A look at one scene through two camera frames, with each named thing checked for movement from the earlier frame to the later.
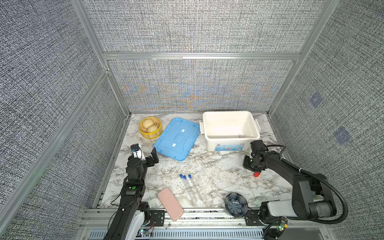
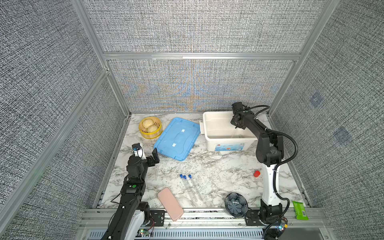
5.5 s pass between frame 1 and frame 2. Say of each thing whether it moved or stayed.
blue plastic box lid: stayed
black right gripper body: moved
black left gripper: stayed
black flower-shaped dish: stayed
